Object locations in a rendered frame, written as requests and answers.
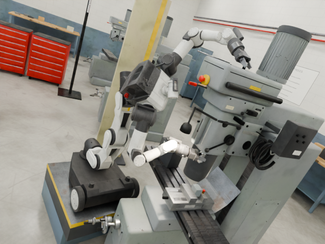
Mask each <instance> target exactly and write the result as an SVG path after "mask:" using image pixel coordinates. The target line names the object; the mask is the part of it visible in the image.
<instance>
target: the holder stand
mask: <svg viewBox="0 0 325 244"><path fill-rule="evenodd" d="M168 139H169V137H162V139H161V141H160V144H159V145H161V144H163V143H166V142H168V141H169V140H168ZM159 158H160V160H161V161H162V162H163V164H164V165H165V166H166V168H178V166H179V163H180V161H181V159H182V157H181V156H179V155H176V153H175V152H167V153H165V154H164V155H162V156H159Z"/></svg>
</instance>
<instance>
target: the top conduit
mask: <svg viewBox="0 0 325 244"><path fill-rule="evenodd" d="M225 86H226V88H229V89H232V90H235V91H238V92H242V93H245V94H248V95H251V96H255V97H258V98H261V99H264V100H268V101H271V102H274V103H277V104H282V103H283V100H282V99H280V98H277V97H274V96H271V95H268V94H265V93H262V92H259V91H256V90H252V89H249V88H246V87H243V86H240V85H238V84H235V83H232V82H227V83H226V85H225Z"/></svg>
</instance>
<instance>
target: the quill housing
mask: <svg viewBox="0 0 325 244"><path fill-rule="evenodd" d="M203 112H205V113H207V114H209V115H211V116H213V117H214V118H216V119H218V120H221V121H225V122H229V123H233V124H237V125H239V123H237V122H236V121H234V120H233V118H234V116H236V117H238V118H240V119H241V120H242V116H241V115H237V114H233V113H229V112H225V111H221V110H220V109H218V108H217V107H215V106H214V105H213V104H211V103H210V102H209V101H208V102H207V103H206V105H205V108H204V110H203ZM198 124H199V122H198V123H197V125H196V128H195V130H194V132H193V134H192V137H193V136H194V133H195V131H196V129H197V127H198ZM236 130H237V129H236V126H232V125H228V124H224V123H220V122H218V121H215V120H213V119H212V118H210V119H209V122H208V124H207V126H206V128H205V130H204V132H203V135H202V137H201V139H200V141H199V143H198V144H195V145H196V146H197V147H198V149H199V150H200V151H201V152H202V153H204V154H211V155H219V156H222V155H224V153H225V151H226V149H227V147H228V145H226V144H223V145H221V146H219V147H216V148H214V149H212V150H209V152H205V148H211V147H214V146H216V145H219V144H221V143H224V138H225V137H226V136H227V135H232V136H234V134H235V132H236ZM192 137H191V139H192Z"/></svg>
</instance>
